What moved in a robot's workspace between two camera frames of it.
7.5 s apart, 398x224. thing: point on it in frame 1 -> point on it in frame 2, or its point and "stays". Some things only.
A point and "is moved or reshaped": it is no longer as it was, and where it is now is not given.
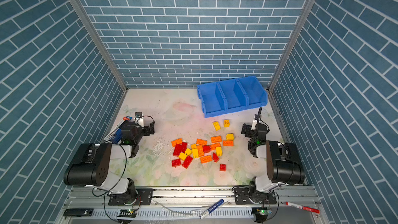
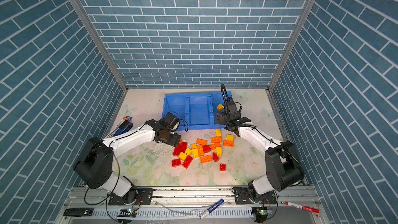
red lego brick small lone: x=223 y=167 stays
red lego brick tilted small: x=215 y=157 stays
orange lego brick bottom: x=205 y=159 stays
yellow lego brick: x=218 y=150 stays
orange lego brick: x=228 y=143 stays
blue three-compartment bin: x=230 y=96 -> x=198 y=109
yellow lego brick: x=182 y=156 stays
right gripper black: x=250 y=130 -> x=222 y=115
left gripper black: x=146 y=129 -> x=176 y=140
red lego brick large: x=180 y=148 stays
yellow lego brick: x=216 y=125 is moved or reshaped
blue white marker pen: x=208 y=211 stays
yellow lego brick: x=195 y=153 stays
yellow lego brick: x=226 y=123 is moved or reshaped
